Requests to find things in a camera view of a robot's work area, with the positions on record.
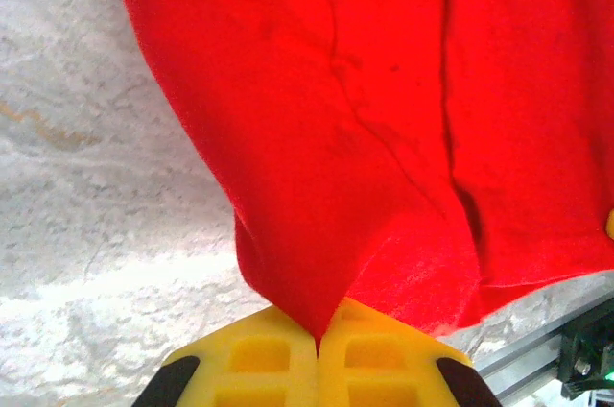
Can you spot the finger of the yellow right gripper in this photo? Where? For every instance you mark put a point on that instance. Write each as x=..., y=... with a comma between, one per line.
x=610, y=224

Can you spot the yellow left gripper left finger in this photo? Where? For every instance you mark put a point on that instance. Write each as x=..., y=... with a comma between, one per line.
x=254, y=368

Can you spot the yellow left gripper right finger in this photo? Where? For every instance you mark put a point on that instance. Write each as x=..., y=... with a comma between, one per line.
x=384, y=368

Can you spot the red t-shirt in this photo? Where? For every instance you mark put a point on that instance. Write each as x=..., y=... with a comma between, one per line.
x=360, y=114

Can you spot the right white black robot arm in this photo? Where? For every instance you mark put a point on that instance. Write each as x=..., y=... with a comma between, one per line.
x=587, y=354

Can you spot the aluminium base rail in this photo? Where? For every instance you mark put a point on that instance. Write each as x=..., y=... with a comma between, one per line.
x=523, y=364

